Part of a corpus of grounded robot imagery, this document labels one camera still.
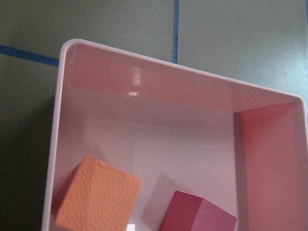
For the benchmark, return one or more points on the orange foam block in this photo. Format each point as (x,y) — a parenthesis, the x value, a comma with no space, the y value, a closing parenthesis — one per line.
(100,197)

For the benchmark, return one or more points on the red foam block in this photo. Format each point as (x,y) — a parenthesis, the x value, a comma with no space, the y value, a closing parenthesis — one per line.
(187,212)

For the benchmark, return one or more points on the pink plastic bin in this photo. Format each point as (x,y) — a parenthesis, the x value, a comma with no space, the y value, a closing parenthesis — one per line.
(239,145)

